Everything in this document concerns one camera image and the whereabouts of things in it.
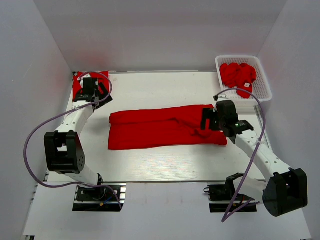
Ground red shirts pile in basket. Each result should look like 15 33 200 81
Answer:
219 62 257 93

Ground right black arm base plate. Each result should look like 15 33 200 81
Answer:
203 173 257 213

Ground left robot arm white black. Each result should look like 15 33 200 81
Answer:
44 77 113 200

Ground red t shirt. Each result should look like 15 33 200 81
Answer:
108 104 227 151
72 71 110 102

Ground white front cover board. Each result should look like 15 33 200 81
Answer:
24 183 311 240

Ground white plastic basket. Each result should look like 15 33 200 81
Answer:
215 55 272 107

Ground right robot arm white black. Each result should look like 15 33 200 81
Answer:
200 100 308 217

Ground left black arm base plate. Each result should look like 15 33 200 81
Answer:
72 183 126 213

